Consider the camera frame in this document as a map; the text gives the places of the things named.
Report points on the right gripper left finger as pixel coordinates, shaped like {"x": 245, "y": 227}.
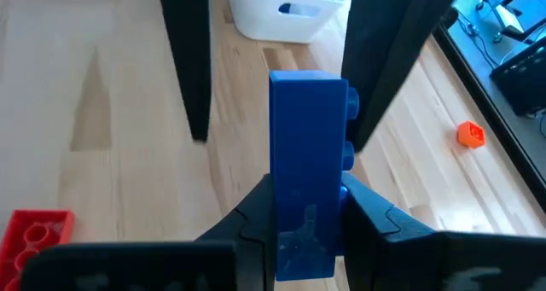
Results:
{"x": 251, "y": 240}

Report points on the small orange toy brick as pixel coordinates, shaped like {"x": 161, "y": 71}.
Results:
{"x": 471, "y": 135}

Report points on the blue toy brick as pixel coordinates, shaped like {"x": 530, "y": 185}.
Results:
{"x": 307, "y": 154}
{"x": 285, "y": 8}

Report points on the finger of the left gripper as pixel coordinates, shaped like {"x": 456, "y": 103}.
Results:
{"x": 384, "y": 35}
{"x": 187, "y": 48}

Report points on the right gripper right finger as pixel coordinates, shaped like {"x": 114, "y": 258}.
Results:
{"x": 384, "y": 248}

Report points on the white plastic bin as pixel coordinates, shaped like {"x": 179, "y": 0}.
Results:
{"x": 264, "y": 26}

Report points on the black aluminium table frame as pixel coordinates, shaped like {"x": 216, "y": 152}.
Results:
{"x": 470, "y": 71}

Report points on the red toy brick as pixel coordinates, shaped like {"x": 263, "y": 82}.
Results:
{"x": 38, "y": 227}

